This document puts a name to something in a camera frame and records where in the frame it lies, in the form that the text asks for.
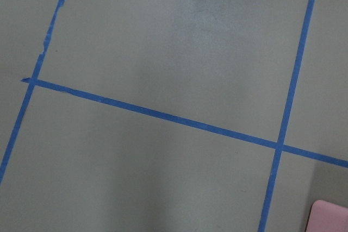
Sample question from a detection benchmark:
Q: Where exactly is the pink plastic object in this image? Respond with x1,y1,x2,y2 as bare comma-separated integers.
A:
306,200,347,232

